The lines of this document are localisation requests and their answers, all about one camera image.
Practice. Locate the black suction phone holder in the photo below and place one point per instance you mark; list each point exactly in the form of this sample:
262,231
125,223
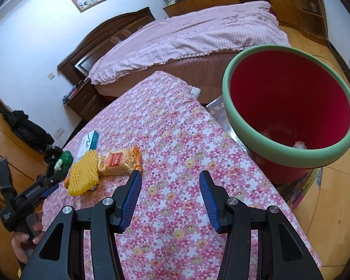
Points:
52,154

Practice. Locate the red bin with green rim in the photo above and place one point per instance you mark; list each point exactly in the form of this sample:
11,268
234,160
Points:
280,93

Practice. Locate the long low wooden cabinet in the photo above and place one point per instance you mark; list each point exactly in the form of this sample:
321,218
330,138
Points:
280,3

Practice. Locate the colourful printed box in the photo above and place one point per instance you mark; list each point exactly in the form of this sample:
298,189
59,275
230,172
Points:
303,189

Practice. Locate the clear plastic bag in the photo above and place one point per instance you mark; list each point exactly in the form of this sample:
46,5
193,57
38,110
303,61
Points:
218,108

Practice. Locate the light wooden wardrobe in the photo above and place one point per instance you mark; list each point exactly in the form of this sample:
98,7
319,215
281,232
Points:
26,166

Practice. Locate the dark wooden bed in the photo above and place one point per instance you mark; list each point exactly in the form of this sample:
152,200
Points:
105,32

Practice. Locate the black jacket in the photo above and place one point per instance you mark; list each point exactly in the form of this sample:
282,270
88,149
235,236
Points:
29,131

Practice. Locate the pink floral tablecloth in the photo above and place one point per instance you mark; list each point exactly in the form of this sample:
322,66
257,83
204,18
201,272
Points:
169,140

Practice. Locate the white wall switch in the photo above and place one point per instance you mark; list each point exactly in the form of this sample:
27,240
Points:
51,75

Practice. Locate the red and blue booklets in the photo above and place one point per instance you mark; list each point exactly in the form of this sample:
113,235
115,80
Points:
70,94

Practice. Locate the cream paper ball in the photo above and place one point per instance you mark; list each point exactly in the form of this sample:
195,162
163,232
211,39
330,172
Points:
299,145

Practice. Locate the white box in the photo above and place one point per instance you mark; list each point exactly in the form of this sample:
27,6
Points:
89,141

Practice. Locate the green flower-shaped cushion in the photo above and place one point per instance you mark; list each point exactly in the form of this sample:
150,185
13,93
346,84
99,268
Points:
66,159

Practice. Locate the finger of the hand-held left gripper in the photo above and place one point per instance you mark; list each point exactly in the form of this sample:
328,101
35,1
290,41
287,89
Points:
52,190
45,180

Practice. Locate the yellow foam fruit net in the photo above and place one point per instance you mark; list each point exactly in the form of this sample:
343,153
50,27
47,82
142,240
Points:
83,172

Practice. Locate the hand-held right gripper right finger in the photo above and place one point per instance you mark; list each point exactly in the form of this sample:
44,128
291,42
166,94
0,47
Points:
210,201

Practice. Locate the orange snack packet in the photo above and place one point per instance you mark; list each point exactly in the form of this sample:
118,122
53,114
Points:
116,162

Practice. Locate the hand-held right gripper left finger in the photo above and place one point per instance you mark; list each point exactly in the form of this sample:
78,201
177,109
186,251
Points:
131,198

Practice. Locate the person's left hand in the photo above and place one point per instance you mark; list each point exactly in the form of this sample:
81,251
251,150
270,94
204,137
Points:
23,245

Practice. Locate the pink checked blanket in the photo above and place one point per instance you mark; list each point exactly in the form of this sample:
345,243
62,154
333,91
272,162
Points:
192,35

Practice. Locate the dark wooden nightstand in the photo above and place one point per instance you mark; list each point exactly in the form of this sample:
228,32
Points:
87,99

